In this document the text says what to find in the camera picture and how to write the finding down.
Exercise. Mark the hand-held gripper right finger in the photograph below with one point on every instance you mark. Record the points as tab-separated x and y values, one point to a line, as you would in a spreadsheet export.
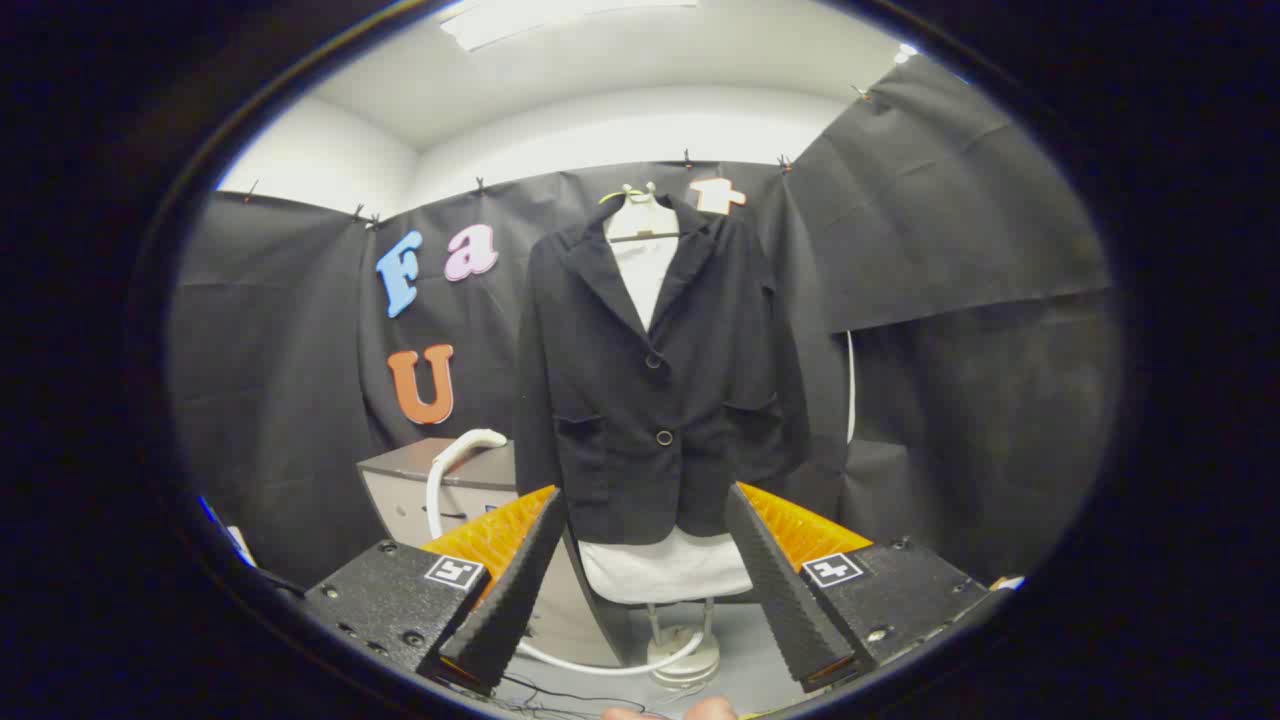
785	600

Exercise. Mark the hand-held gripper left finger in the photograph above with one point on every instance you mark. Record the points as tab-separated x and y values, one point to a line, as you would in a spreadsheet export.
510	600

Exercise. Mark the white shirt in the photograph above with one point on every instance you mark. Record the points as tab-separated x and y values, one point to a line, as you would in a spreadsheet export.
665	570

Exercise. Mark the white garment steamer head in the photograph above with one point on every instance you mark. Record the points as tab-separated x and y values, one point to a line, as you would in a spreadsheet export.
460	448

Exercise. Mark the black suit jacket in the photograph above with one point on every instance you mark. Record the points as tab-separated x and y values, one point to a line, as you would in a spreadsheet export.
620	400

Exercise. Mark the white steamer base with poles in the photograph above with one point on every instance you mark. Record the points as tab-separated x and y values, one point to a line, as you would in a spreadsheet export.
683	665

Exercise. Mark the white clothes hanger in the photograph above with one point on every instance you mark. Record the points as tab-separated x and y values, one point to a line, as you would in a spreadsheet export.
640	215

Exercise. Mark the grey drawer cabinet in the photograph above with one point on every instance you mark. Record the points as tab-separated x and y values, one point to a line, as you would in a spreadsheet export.
400	500

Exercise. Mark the small white cardboard piece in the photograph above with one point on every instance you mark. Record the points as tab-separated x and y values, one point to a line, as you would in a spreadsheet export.
1008	582

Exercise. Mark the black backdrop cloth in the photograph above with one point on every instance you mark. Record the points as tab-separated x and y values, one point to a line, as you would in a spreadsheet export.
950	250

